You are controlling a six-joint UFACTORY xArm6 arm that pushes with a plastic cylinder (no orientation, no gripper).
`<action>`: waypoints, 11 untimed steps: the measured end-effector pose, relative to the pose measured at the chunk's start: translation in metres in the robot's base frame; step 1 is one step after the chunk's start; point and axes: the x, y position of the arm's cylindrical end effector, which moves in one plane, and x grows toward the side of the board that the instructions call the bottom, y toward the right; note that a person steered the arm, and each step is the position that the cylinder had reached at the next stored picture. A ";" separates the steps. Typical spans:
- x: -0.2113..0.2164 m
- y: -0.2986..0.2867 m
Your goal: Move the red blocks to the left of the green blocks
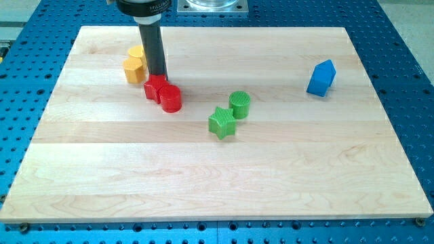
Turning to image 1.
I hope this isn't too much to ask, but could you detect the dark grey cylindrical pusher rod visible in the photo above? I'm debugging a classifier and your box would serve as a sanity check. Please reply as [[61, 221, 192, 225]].
[[138, 22, 167, 75]]

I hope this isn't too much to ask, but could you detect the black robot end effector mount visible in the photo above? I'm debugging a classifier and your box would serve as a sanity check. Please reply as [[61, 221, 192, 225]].
[[106, 0, 172, 24]]

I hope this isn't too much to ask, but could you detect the red star block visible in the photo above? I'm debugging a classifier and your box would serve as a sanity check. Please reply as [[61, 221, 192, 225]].
[[143, 75, 169, 104]]

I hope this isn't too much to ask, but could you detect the red cylinder block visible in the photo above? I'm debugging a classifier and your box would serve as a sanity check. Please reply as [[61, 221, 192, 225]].
[[159, 85, 182, 113]]

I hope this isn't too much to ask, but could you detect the yellow cylinder block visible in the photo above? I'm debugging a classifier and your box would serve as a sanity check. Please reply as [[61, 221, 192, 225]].
[[127, 45, 147, 70]]

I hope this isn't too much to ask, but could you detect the yellow hexagon block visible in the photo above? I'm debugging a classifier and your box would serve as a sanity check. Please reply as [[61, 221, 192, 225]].
[[123, 57, 145, 83]]

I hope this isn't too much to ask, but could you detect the green cylinder block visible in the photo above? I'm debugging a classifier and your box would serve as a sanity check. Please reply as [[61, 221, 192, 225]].
[[229, 91, 250, 119]]

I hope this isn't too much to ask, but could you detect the green star block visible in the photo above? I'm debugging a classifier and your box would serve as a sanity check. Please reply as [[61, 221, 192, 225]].
[[208, 106, 237, 140]]

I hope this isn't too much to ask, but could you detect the light wooden board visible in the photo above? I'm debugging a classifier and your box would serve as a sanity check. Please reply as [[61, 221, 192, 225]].
[[1, 26, 433, 223]]

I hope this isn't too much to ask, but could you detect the blue house-shaped block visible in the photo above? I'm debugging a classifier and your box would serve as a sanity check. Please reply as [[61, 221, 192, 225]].
[[307, 60, 336, 97]]

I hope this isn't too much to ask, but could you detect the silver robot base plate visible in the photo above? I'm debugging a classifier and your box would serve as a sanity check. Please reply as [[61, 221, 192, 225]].
[[176, 0, 249, 15]]

